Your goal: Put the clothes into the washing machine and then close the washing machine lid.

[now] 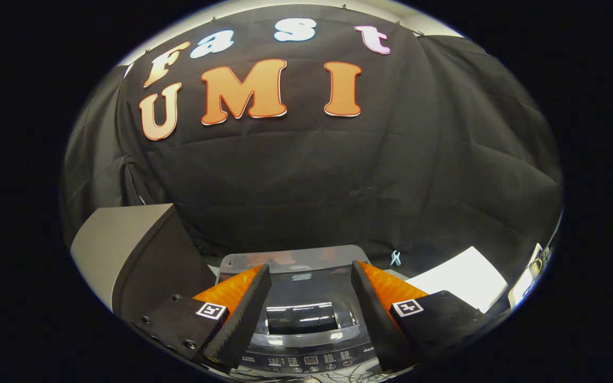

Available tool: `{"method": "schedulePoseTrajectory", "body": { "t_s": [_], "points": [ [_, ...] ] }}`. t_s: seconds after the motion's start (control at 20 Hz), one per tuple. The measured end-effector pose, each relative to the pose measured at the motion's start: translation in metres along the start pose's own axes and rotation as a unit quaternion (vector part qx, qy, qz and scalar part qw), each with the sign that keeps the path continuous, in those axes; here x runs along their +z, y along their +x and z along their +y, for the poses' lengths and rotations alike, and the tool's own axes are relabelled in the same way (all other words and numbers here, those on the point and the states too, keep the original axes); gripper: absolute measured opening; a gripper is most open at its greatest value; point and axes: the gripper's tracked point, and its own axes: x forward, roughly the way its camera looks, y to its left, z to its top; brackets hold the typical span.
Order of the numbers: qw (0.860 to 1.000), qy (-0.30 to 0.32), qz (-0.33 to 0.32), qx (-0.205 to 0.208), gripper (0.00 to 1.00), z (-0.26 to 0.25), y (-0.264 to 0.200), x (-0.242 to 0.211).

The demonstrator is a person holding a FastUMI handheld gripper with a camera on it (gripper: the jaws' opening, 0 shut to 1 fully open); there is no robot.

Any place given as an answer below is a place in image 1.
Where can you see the grey cabinet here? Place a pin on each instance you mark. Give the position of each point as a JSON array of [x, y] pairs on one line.
[[120, 244]]

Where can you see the black backdrop cloth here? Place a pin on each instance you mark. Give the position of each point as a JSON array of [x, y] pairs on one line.
[[391, 170]]

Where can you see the small light blue clip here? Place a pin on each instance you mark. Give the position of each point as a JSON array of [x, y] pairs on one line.
[[395, 258]]

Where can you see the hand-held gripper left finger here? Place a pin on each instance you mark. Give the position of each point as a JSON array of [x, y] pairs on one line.
[[245, 319]]

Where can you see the white side table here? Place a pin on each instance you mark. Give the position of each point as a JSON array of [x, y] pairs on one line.
[[522, 284]]

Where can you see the grey washing machine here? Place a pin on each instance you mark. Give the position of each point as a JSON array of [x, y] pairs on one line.
[[312, 361]]

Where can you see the white box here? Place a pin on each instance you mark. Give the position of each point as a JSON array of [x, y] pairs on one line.
[[461, 276]]

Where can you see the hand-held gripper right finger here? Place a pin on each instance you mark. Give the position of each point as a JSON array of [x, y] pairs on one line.
[[378, 324]]

